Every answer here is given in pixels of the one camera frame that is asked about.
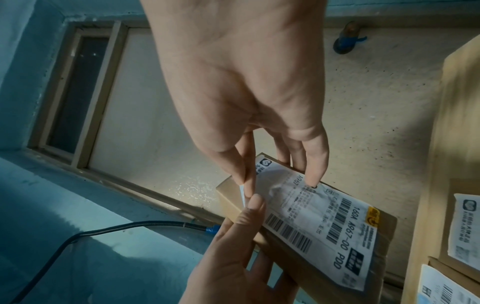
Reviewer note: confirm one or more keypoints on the white barcode shipping label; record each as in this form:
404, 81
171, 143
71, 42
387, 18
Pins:
318, 225
446, 288
467, 228

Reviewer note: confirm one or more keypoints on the wooden window frame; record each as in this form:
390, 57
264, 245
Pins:
80, 92

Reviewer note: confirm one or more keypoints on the person's right hand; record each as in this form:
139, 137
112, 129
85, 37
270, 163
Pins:
232, 74

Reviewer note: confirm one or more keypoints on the large brown cardboard box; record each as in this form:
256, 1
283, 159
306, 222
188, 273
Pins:
450, 118

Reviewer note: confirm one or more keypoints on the person's left hand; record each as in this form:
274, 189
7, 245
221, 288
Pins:
225, 267

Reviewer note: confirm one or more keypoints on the small brown cardboard box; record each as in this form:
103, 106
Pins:
375, 237

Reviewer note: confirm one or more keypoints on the blue taped pipe stub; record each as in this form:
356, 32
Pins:
348, 38

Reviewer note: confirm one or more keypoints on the brown labelled cardboard parcel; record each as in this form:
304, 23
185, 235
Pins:
446, 237
425, 261

